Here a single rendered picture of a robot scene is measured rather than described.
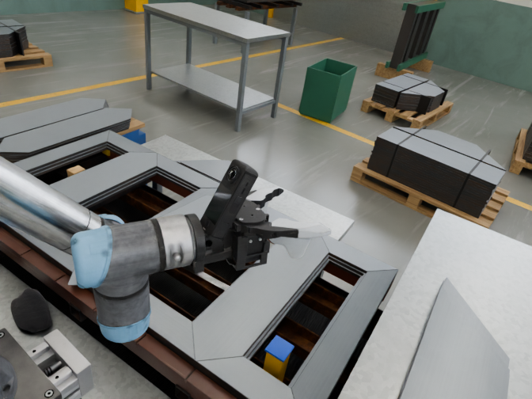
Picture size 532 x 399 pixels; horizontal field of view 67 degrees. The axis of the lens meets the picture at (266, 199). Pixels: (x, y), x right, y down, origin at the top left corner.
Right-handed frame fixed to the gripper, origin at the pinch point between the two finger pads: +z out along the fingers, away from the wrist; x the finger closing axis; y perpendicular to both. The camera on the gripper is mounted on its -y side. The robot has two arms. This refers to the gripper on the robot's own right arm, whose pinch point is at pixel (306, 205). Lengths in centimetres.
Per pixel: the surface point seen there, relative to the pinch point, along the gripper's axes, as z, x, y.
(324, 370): 21, -10, 60
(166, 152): 17, -157, 50
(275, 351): 9, -18, 55
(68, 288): -39, -64, 55
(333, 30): 558, -762, 31
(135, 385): -25, -37, 73
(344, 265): 53, -44, 57
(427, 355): 33, 9, 40
